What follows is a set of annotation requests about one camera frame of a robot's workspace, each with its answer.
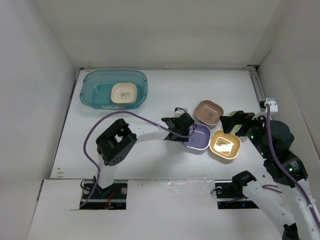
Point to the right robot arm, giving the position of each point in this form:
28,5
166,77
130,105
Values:
272,139

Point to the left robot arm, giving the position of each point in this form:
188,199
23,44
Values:
115,143

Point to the brown panda plate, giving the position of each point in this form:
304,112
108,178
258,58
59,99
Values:
208,112

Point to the teal plastic bin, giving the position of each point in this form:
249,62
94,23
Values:
97,87

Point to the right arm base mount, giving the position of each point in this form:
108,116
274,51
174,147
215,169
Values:
228,197

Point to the green plate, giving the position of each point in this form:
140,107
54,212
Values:
237,127

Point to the yellow plate near right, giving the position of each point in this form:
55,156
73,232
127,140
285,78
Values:
225,145

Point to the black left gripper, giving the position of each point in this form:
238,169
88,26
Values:
183,139

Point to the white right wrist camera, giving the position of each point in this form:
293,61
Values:
269,101

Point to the cream panda plate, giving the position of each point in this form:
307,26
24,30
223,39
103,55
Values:
124,93

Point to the large purple panda plate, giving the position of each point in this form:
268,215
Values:
200,137

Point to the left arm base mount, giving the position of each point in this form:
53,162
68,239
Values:
113,197

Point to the aluminium frame rail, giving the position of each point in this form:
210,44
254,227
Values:
259,93

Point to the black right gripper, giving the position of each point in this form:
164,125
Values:
248,118

